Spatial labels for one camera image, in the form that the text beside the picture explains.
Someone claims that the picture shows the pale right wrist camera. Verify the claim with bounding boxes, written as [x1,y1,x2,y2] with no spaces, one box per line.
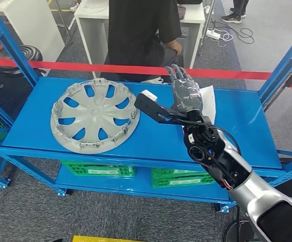
[134,89,186,125]

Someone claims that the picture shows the black barrier post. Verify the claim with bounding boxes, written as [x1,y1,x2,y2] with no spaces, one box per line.
[262,66,292,112]

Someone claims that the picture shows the metal stand legs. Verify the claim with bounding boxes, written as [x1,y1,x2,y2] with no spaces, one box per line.
[53,0,72,41]

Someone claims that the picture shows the grey plastic wheel hubcap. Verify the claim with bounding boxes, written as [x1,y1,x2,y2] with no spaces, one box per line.
[50,78,140,155]

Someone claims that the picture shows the black floor cable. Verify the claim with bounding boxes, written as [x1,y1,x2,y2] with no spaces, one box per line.
[211,20,255,45]

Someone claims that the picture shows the white table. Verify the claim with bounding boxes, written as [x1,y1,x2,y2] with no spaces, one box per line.
[74,0,206,79]

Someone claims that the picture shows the black round ribbed base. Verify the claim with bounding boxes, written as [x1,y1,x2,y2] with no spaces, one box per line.
[0,45,45,76]

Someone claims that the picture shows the white power strip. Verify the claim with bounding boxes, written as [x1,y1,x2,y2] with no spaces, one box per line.
[206,29,221,40]

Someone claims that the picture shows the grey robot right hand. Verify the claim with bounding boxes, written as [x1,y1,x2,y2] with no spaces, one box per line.
[164,63,204,116]

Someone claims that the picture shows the red barrier belt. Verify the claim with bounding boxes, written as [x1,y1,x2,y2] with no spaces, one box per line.
[0,56,292,116]

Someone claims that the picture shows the white cabinet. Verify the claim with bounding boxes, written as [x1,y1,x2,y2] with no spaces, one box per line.
[0,0,66,77]

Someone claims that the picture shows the white plastic car part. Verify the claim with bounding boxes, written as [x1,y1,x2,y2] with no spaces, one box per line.
[199,85,217,125]

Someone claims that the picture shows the silver metal pole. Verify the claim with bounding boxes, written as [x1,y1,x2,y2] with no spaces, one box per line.
[199,0,216,54]

